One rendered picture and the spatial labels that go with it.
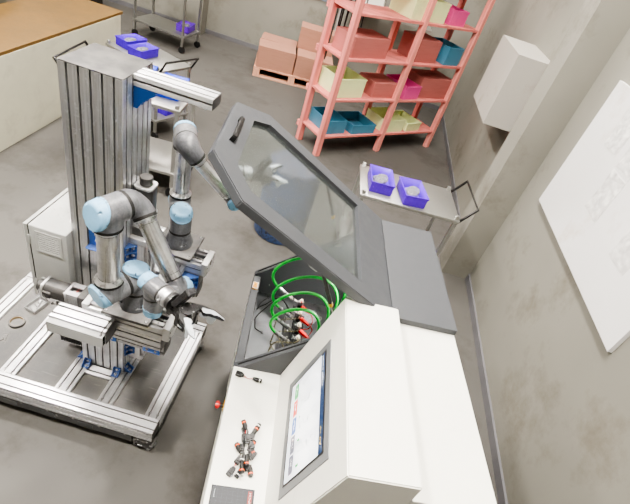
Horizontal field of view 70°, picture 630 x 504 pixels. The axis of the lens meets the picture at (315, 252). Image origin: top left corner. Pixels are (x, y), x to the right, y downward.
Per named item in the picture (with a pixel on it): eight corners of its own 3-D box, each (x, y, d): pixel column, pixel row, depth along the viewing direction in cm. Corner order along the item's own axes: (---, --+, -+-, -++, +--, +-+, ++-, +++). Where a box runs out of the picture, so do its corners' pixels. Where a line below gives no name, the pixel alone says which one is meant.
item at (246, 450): (235, 421, 188) (237, 414, 185) (261, 426, 189) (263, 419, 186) (224, 477, 170) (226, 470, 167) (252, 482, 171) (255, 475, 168)
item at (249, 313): (249, 294, 272) (254, 275, 262) (256, 295, 272) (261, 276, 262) (229, 381, 223) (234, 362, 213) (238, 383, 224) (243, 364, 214)
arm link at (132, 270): (156, 288, 210) (157, 267, 202) (131, 302, 201) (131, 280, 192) (138, 274, 214) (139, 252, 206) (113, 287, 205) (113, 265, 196)
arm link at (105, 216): (133, 300, 202) (135, 199, 168) (103, 316, 191) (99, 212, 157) (116, 285, 205) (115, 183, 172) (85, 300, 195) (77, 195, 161)
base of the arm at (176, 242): (159, 245, 247) (160, 231, 241) (171, 230, 259) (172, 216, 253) (186, 254, 247) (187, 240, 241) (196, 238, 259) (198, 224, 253)
